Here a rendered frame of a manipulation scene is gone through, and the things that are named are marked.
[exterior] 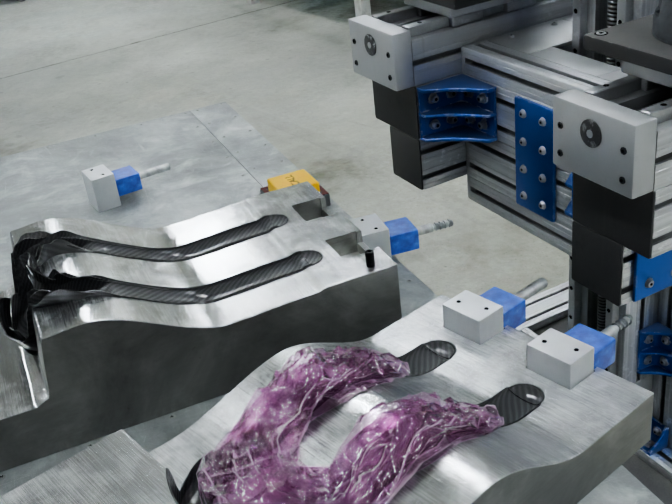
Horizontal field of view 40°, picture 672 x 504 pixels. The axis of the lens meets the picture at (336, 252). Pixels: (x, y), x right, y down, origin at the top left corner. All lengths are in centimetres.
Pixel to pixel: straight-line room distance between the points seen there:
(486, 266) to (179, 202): 146
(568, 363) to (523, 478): 15
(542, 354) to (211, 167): 81
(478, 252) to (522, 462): 208
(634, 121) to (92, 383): 63
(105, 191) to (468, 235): 165
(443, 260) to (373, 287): 178
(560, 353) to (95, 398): 45
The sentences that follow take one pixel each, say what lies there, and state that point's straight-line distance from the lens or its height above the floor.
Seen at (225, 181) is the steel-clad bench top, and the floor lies 80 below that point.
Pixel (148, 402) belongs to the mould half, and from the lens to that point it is 98.
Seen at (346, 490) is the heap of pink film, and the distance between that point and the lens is 74.
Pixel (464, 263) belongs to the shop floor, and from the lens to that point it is 276.
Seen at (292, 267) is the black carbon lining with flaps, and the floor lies 88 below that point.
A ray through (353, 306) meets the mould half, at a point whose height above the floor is 86.
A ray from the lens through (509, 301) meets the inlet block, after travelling 98.
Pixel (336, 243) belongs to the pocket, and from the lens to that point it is 108.
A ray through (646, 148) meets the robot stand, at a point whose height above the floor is 96.
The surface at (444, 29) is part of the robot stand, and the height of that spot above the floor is 98.
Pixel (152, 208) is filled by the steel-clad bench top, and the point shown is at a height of 80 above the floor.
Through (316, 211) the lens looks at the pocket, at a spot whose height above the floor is 87.
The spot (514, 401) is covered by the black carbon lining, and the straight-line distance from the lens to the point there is 87.
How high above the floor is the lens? 140
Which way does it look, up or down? 29 degrees down
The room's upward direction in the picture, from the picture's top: 7 degrees counter-clockwise
